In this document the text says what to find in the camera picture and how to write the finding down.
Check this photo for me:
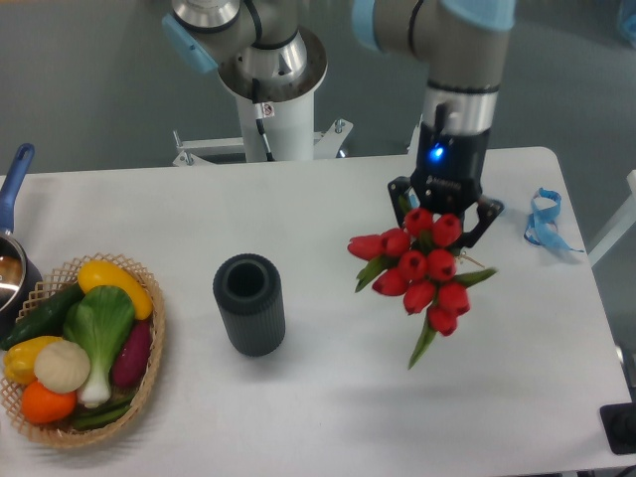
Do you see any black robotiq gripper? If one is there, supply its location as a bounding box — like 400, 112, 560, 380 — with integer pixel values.
388, 122, 504, 247

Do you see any red tulip bouquet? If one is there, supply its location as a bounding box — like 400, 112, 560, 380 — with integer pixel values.
347, 206, 497, 369

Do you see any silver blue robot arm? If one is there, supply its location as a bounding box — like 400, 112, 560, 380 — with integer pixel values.
162, 1, 517, 248

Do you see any blue ribbon strip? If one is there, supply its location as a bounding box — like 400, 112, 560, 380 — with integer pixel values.
523, 187, 583, 252

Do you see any dark grey ribbed vase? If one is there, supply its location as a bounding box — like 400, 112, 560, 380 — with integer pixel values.
212, 253, 286, 357

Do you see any blue object top right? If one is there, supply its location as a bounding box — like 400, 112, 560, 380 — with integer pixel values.
616, 0, 636, 48

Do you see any black device at edge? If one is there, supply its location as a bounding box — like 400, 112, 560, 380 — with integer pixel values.
599, 402, 635, 455

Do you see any purple sweet potato toy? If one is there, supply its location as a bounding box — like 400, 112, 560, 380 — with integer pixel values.
111, 321, 152, 389

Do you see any yellow squash toy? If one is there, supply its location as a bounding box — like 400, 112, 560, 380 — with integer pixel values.
78, 259, 154, 320

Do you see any green bok choy toy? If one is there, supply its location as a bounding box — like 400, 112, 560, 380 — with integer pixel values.
63, 286, 135, 408

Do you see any dark green cucumber toy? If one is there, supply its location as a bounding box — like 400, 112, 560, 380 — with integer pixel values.
1, 283, 84, 351

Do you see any cream garlic bulb toy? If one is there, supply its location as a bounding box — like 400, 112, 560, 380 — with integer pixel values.
34, 340, 90, 394

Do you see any green bean pod toy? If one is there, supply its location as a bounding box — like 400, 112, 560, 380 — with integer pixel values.
71, 394, 134, 431

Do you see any orange fruit toy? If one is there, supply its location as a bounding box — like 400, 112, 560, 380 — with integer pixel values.
21, 381, 77, 424

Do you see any yellow bell pepper toy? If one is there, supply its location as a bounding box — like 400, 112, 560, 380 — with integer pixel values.
3, 336, 63, 386

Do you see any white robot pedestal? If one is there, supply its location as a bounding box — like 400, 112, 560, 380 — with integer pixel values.
172, 91, 354, 167

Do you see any white frame at right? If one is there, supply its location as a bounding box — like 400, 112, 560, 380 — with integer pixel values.
588, 170, 635, 267

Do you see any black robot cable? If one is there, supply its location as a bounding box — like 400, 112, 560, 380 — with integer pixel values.
250, 78, 276, 163

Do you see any blue handled saucepan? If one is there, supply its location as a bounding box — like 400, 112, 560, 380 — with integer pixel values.
1, 143, 42, 338

